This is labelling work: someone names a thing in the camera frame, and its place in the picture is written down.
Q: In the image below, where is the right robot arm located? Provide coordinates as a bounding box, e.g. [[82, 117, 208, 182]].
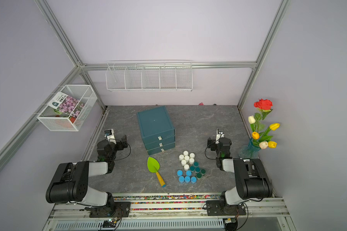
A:
[[206, 137, 273, 207]]

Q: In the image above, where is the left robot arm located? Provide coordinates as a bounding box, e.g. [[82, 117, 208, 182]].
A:
[[45, 135, 130, 208]]

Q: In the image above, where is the teal drawer cabinet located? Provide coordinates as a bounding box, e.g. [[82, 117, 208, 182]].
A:
[[137, 106, 175, 156]]

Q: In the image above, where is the teal glass vase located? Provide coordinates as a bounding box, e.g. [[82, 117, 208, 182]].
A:
[[238, 139, 261, 159]]

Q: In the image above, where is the artificial flower bouquet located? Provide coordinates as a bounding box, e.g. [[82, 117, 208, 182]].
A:
[[248, 99, 280, 152]]

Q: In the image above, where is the purple flower seed packet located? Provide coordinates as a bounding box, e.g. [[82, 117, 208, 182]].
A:
[[47, 91, 85, 119]]

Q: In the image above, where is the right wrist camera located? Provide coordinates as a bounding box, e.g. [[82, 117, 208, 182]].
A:
[[216, 129, 224, 144]]

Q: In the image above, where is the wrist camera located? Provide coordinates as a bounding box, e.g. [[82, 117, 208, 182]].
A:
[[216, 129, 224, 144], [104, 129, 117, 144]]

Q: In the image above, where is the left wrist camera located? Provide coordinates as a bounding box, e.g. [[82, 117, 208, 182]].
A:
[[104, 129, 117, 144]]

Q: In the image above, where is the green trowel yellow handle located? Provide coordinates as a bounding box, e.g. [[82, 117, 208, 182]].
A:
[[147, 157, 166, 188]]

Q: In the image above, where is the white wire basket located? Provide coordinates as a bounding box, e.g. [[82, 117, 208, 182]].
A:
[[37, 85, 97, 131]]

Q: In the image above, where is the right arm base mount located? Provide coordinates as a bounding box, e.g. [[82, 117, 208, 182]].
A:
[[204, 200, 246, 216]]

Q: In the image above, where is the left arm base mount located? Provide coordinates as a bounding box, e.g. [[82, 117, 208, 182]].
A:
[[85, 202, 131, 218]]

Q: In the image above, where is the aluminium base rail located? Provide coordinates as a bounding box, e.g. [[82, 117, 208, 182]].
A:
[[44, 192, 296, 231]]

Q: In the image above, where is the white wire wall shelf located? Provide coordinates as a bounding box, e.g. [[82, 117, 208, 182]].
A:
[[105, 60, 193, 91]]

